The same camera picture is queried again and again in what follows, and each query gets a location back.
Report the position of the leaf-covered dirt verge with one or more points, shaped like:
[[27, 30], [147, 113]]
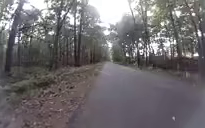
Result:
[[46, 100]]

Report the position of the dark fence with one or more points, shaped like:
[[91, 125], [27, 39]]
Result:
[[171, 62]]

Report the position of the grey asphalt road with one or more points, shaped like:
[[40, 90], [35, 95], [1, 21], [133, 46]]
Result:
[[133, 96]]

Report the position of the wood of tall trees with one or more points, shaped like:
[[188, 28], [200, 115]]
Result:
[[56, 36]]

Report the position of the row of roadside trees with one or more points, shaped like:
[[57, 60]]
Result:
[[170, 30]]

